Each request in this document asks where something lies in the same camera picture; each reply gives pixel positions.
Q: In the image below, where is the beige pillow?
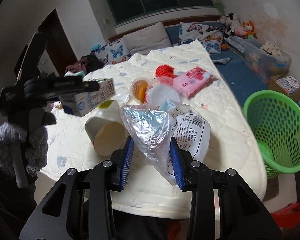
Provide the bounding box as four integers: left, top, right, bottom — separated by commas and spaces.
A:
123, 22, 172, 55

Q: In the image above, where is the dark clothes pile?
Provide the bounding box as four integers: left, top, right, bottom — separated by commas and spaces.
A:
65, 55, 104, 75

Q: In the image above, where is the butterfly pillow right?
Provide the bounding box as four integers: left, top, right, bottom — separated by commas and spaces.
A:
178, 22, 223, 54

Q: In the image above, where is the orange jelly cup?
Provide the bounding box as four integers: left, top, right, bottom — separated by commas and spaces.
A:
130, 77, 149, 104

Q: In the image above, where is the left grey gloved hand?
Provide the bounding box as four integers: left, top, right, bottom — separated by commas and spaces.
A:
0, 112, 56, 177

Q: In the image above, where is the green plastic basket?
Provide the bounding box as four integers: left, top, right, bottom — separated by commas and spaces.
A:
243, 90, 300, 178

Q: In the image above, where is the beige paper cup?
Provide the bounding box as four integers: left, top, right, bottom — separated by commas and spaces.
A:
85, 116, 126, 156

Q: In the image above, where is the clear plastic bag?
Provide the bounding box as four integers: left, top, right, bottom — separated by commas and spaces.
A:
120, 99, 211, 185

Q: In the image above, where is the clear storage bin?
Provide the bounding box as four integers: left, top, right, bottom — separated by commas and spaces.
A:
243, 39, 292, 83

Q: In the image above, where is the red mesh ball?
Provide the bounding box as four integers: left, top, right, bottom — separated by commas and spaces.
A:
155, 64, 176, 78

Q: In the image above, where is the blue mattress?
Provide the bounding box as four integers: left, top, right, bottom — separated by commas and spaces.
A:
165, 22, 300, 111

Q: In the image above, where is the white blue milk carton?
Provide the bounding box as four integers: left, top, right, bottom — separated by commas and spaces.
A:
59, 78, 115, 117

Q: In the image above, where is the red plastic stool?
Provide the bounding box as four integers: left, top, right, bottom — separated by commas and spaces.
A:
271, 202, 300, 229

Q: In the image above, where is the pink tissue pack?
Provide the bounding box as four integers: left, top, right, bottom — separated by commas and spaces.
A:
173, 67, 215, 98

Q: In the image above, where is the butterfly pillow left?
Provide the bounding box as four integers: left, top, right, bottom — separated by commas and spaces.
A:
90, 38, 132, 65

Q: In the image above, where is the butterfly pillow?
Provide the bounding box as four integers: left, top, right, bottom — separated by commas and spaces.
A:
178, 22, 223, 54
90, 38, 132, 65

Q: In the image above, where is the cardboard box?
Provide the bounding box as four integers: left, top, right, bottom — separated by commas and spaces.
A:
268, 74, 300, 102

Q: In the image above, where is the plush toys pile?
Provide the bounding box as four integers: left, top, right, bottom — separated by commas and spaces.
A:
217, 12, 257, 39

